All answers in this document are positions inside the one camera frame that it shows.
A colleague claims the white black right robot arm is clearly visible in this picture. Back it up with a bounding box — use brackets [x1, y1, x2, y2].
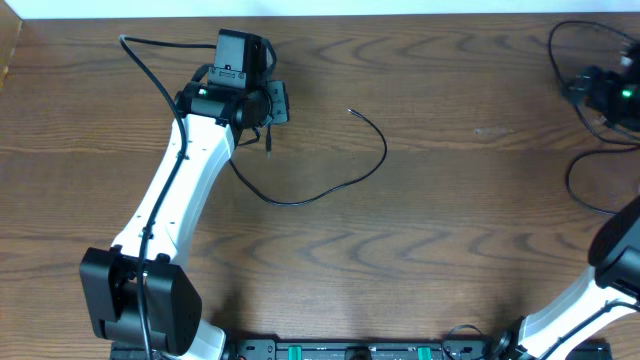
[491, 44, 639, 359]

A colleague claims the black camera cable left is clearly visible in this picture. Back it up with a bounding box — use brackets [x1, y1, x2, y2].
[118, 33, 219, 360]

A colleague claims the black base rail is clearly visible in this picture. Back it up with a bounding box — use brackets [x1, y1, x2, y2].
[109, 338, 614, 360]

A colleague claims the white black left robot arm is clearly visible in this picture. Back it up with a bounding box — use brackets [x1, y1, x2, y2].
[79, 29, 289, 359]

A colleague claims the thin black cable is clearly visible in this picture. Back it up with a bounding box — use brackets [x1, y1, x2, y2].
[547, 19, 640, 216]
[228, 108, 389, 207]

